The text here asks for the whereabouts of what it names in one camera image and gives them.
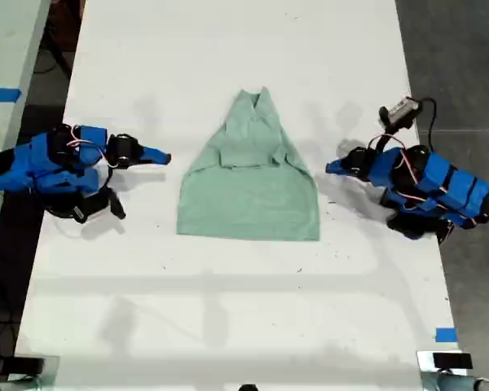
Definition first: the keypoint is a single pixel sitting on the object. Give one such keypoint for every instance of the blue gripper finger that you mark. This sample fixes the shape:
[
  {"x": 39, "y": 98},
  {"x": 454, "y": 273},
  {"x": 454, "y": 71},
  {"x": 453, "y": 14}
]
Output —
[
  {"x": 337, "y": 165},
  {"x": 155, "y": 153},
  {"x": 336, "y": 173},
  {"x": 152, "y": 161}
]

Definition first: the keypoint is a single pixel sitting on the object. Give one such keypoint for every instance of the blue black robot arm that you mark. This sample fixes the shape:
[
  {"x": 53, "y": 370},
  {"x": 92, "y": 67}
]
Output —
[
  {"x": 45, "y": 165},
  {"x": 452, "y": 183}
]

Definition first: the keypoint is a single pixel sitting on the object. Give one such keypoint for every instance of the pale green t-shirt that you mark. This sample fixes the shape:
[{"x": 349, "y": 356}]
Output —
[{"x": 248, "y": 195}]

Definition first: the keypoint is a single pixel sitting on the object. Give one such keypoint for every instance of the long blue tape strip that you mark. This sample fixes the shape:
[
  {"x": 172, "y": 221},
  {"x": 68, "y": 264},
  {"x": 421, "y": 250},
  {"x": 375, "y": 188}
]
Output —
[{"x": 2, "y": 95}]

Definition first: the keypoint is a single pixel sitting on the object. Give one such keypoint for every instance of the pale side table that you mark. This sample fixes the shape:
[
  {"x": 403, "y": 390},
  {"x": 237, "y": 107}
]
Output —
[{"x": 4, "y": 49}]

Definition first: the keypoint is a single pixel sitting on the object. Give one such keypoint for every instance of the short blue tape strip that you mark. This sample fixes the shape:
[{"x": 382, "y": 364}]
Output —
[{"x": 446, "y": 335}]

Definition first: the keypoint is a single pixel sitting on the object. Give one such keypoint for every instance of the small black box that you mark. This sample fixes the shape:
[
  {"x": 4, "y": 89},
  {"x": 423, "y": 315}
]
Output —
[
  {"x": 24, "y": 364},
  {"x": 452, "y": 360}
]

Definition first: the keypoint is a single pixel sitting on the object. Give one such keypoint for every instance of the small black round object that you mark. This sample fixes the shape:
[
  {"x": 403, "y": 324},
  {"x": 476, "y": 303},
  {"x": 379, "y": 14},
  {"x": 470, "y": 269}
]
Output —
[{"x": 248, "y": 387}]

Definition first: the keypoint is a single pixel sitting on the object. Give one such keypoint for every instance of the grey pipe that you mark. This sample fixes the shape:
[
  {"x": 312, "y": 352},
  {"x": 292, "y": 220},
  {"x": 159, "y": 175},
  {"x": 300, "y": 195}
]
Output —
[{"x": 456, "y": 383}]

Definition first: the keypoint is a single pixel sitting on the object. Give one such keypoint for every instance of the black camera stalk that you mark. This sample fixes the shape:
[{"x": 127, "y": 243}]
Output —
[
  {"x": 107, "y": 181},
  {"x": 385, "y": 139}
]

